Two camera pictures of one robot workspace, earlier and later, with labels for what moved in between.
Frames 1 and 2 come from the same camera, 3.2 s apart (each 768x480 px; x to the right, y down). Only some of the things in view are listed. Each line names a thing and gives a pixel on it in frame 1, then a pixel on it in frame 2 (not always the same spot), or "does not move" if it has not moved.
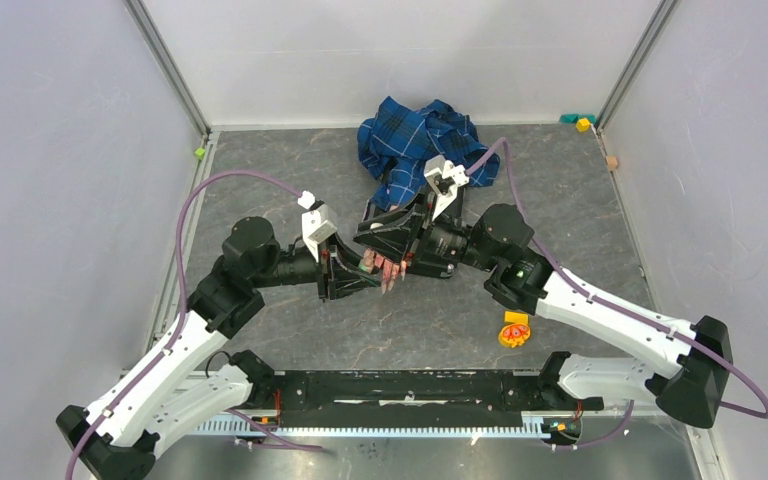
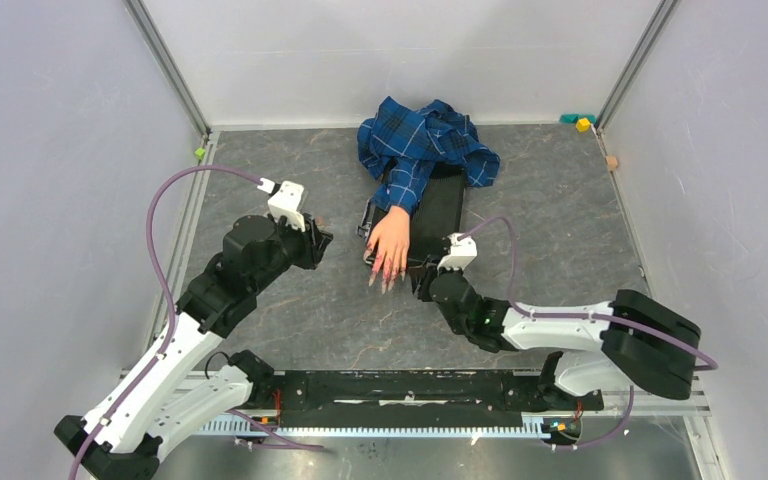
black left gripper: (342, 274) to (313, 241)
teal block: (571, 119) does not move
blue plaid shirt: (395, 143) does not move
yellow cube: (583, 124) does not move
